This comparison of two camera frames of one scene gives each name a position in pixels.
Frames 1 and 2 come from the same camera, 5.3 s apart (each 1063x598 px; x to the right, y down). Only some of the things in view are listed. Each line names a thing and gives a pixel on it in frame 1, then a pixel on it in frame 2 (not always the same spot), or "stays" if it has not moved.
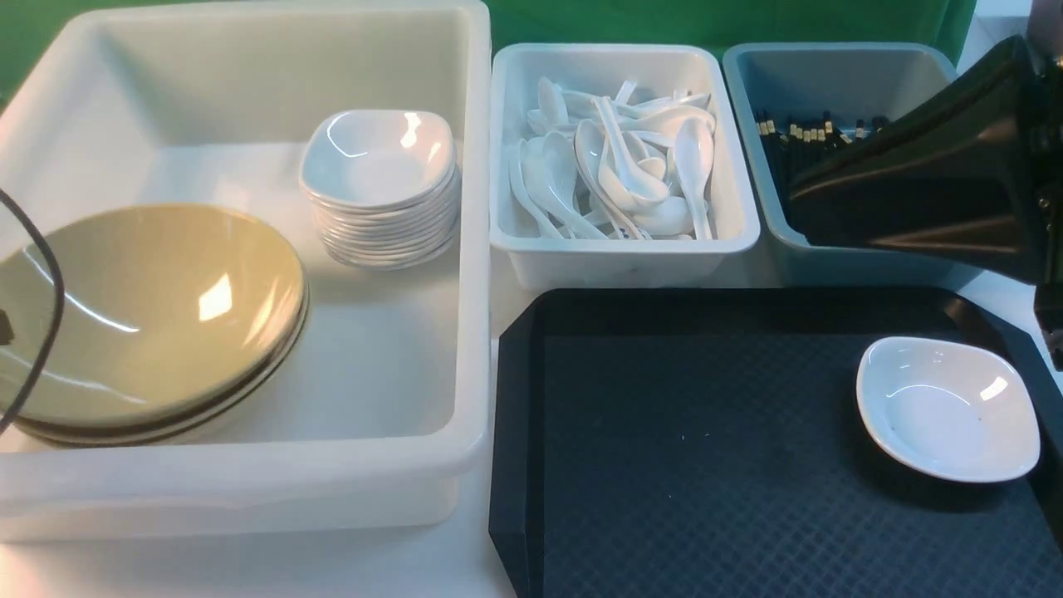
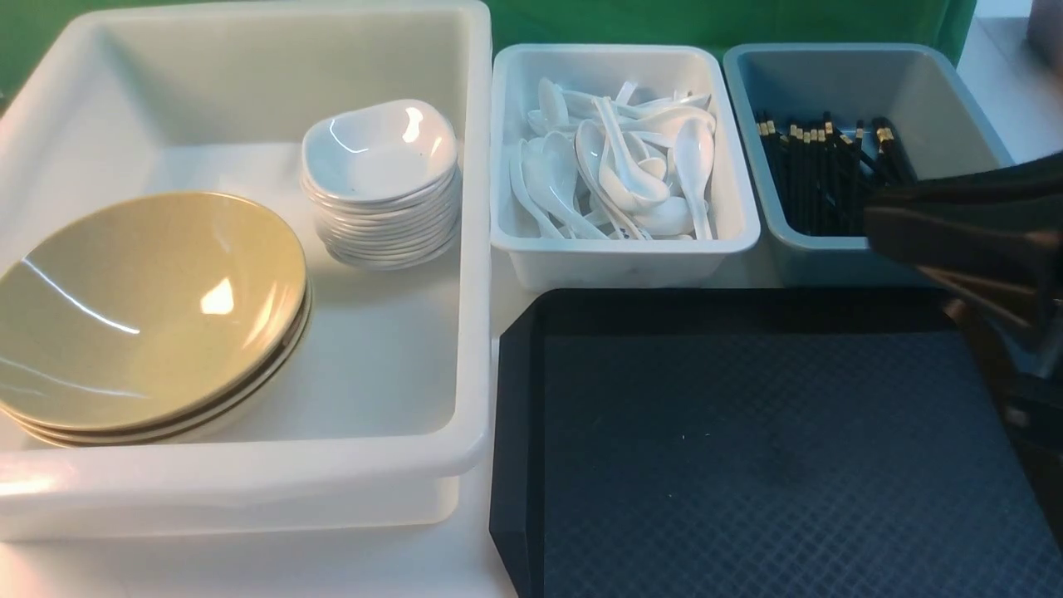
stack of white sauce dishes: [384, 201] stays
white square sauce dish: [947, 410] to [379, 151]
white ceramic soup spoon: [693, 149] stays
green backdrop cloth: [946, 23] stays
